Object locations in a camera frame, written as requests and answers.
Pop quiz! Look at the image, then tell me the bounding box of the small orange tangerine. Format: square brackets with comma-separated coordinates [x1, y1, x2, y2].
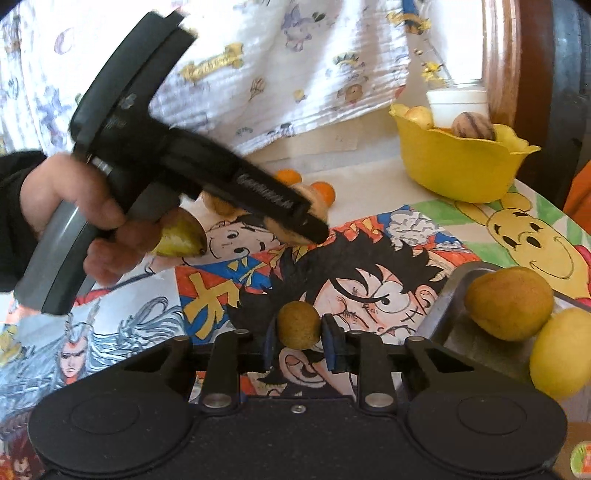
[311, 181, 335, 207]
[274, 169, 303, 186]

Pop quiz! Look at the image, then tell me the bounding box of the striped pepino melon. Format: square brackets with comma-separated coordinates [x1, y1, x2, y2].
[263, 183, 329, 245]

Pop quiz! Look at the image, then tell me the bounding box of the yellow orange mango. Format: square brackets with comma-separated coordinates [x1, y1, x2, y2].
[464, 267, 554, 342]

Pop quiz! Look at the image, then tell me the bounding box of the round yellow lemon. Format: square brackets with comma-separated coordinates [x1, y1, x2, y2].
[529, 308, 590, 400]

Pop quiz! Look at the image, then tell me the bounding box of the black left sleeve forearm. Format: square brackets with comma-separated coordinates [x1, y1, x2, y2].
[0, 151, 46, 293]

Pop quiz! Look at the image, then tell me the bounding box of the person's left hand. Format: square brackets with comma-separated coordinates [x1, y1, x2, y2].
[20, 153, 162, 286]

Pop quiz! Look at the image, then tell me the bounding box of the green yellow mango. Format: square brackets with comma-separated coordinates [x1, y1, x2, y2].
[149, 207, 207, 257]

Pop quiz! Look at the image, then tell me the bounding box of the cartoon drawing table mat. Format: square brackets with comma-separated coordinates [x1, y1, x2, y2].
[1, 206, 567, 479]

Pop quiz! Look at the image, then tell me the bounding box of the cartoon print white cloth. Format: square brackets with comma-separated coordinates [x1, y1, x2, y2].
[1, 1, 430, 155]

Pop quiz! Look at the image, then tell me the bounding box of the yellow apple in bowl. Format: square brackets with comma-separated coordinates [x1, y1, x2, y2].
[404, 106, 435, 130]

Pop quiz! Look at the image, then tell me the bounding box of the yellow plastic bowl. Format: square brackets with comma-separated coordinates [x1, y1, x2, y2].
[390, 103, 541, 203]

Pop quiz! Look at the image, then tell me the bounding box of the metal tray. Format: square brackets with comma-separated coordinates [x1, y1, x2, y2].
[413, 261, 591, 411]

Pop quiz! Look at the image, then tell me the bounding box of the white foam cup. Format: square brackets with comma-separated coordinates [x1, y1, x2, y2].
[427, 87, 490, 128]

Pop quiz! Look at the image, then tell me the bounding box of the glass jar with flowers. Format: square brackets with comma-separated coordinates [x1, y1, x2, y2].
[450, 81, 486, 90]

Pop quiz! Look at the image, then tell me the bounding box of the wooden door frame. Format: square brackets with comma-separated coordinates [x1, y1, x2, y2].
[482, 0, 555, 130]

